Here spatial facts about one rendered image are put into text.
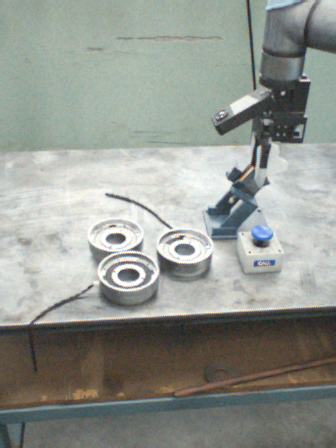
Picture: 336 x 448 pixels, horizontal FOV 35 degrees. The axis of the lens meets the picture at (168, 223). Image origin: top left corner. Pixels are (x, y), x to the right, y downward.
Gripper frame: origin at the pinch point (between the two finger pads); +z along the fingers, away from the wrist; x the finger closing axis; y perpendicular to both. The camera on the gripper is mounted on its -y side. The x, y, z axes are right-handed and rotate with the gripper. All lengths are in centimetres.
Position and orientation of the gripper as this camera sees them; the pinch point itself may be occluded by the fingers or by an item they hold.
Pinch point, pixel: (254, 175)
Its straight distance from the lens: 107.3
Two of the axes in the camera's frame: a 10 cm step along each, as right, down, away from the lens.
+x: -0.7, -5.8, 8.1
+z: -0.3, 8.1, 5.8
